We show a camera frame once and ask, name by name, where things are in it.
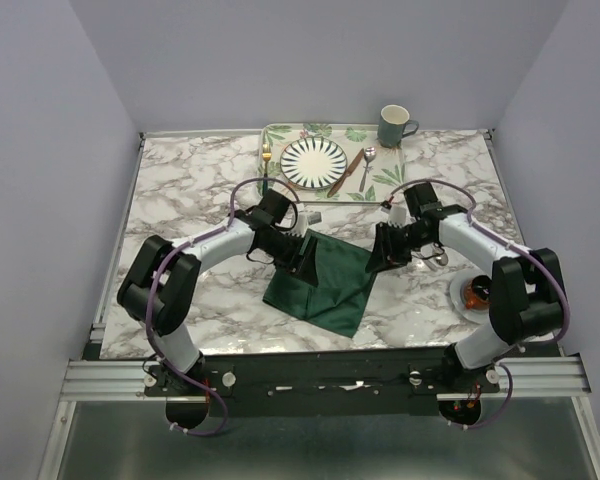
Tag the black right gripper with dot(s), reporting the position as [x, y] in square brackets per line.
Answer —
[380, 256]

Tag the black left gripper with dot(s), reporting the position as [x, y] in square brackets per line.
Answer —
[308, 270]

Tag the dark green cloth napkin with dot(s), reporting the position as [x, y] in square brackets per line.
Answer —
[337, 304]

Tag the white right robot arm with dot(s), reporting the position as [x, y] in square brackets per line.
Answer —
[526, 295]

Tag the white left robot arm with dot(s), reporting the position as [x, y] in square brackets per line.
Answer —
[159, 286]

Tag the silver spoon on table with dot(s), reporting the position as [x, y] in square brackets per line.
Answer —
[436, 260]

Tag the leaf-patterned serving tray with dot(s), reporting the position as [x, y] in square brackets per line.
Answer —
[388, 170]

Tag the white saucer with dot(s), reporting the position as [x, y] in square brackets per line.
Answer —
[456, 290]

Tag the silver spoon on tray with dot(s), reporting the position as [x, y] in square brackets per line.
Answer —
[369, 155]

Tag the striped white round plate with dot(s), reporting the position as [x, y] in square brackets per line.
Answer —
[313, 163]

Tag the green ceramic mug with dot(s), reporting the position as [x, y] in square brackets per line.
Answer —
[394, 125]

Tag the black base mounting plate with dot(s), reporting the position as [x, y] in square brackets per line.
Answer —
[415, 381]

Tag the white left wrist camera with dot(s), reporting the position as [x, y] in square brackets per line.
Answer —
[304, 220]

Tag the gold fork green handle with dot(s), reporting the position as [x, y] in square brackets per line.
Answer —
[266, 155]

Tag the aluminium frame rail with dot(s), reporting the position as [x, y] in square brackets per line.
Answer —
[545, 380]

